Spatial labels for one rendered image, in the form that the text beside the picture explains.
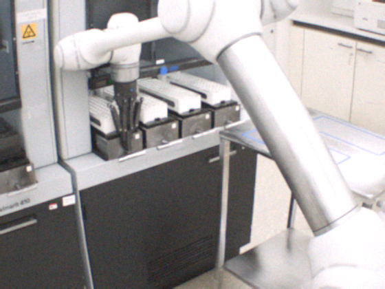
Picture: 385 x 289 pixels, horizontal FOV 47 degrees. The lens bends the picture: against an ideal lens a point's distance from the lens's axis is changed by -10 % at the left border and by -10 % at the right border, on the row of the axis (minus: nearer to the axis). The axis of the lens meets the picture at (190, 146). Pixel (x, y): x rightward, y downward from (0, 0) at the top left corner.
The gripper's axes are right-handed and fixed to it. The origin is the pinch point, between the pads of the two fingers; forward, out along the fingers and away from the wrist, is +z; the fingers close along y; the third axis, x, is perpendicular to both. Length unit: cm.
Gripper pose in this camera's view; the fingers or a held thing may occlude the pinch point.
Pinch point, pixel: (127, 140)
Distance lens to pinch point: 159.6
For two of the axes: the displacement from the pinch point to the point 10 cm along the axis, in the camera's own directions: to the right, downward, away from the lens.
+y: -7.8, 2.5, -5.8
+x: 6.3, 3.1, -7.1
